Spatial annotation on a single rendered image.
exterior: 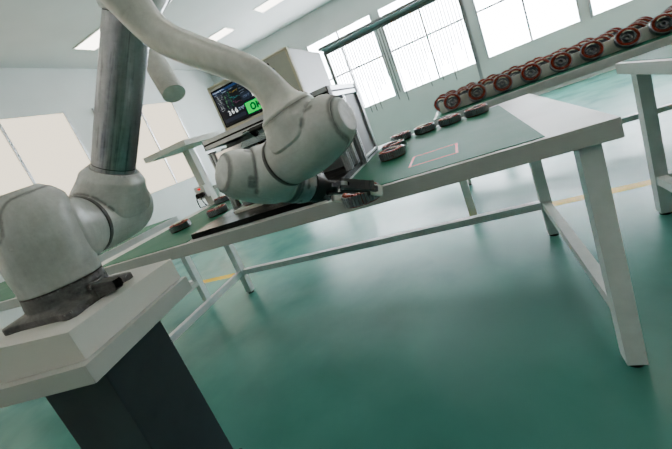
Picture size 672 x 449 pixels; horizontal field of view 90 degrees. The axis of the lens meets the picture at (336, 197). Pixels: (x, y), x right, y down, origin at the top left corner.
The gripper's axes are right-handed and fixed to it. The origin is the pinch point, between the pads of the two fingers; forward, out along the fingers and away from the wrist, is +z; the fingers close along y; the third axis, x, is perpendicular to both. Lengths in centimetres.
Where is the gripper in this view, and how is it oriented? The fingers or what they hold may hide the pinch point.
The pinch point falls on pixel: (360, 193)
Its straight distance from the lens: 92.2
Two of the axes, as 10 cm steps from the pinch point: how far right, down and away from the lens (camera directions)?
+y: 7.4, -1.5, -6.6
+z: 6.7, 0.9, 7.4
